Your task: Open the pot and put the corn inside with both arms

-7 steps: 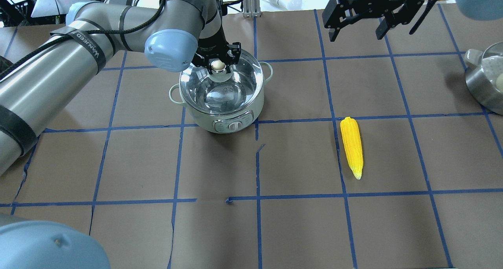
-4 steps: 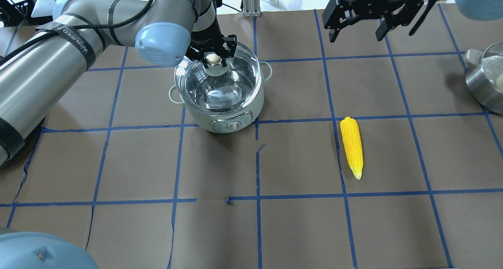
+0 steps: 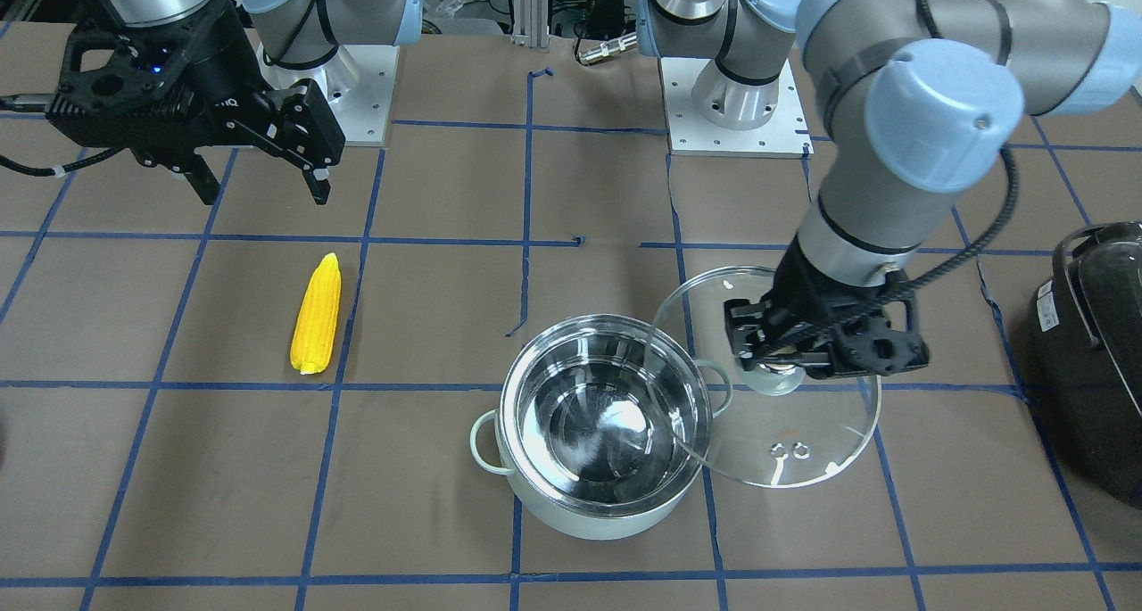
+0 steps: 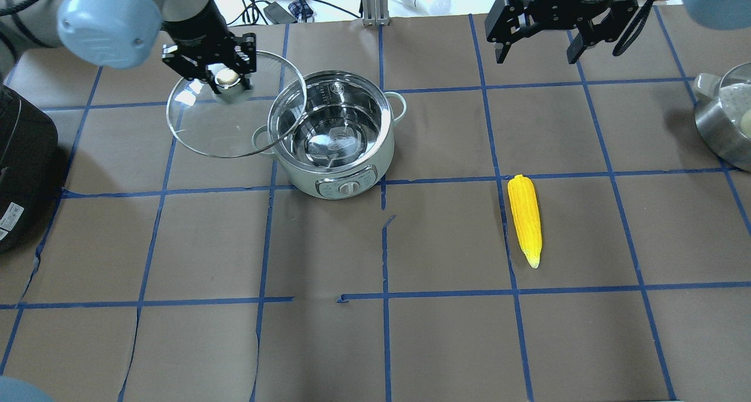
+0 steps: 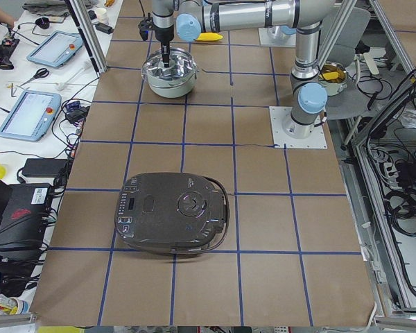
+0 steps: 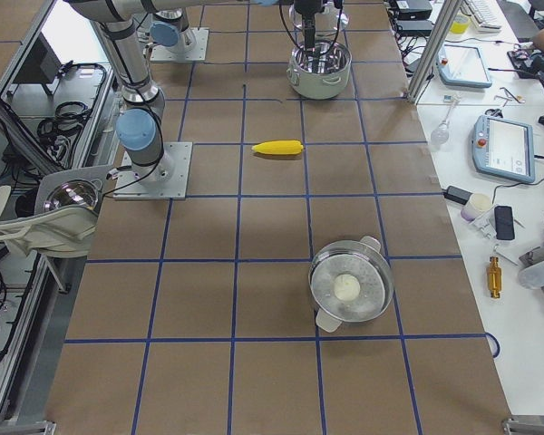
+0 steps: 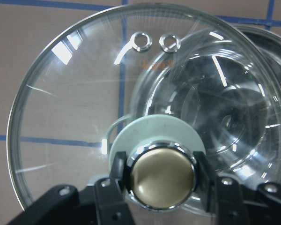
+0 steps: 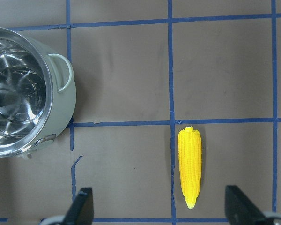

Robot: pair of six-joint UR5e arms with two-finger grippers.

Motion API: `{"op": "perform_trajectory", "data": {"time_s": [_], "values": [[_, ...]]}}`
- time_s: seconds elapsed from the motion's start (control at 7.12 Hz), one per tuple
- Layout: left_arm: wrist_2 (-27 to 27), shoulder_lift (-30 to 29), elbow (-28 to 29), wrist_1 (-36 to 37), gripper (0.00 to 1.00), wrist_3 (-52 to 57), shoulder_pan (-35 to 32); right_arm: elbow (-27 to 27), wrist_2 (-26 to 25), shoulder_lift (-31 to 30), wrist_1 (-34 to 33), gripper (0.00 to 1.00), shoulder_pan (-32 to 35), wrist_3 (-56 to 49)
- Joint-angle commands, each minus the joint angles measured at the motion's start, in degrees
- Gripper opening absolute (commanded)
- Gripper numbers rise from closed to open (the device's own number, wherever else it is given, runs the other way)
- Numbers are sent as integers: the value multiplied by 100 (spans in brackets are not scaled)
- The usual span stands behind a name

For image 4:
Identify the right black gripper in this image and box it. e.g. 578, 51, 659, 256
485, 0, 638, 65

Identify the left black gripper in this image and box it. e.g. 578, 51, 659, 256
161, 15, 257, 93

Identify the glass pot lid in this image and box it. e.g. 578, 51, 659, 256
166, 50, 307, 158

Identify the yellow corn cob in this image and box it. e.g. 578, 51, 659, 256
508, 174, 543, 269

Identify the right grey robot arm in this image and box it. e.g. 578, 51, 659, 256
485, 0, 749, 65

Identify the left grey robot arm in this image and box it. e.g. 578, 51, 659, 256
2, 0, 256, 94

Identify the pale green electric pot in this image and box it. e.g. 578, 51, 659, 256
251, 70, 408, 200

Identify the steel pot at right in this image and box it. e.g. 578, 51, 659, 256
692, 62, 750, 172

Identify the small black box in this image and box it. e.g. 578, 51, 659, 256
263, 2, 297, 25

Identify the white light bulb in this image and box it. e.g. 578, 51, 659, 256
398, 0, 452, 15

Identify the black rice cooker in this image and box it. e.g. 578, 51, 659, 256
1, 85, 58, 252

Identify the black cable bundle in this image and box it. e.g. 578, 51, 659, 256
226, 0, 361, 27

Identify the aluminium profile post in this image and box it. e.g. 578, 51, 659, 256
360, 0, 391, 27

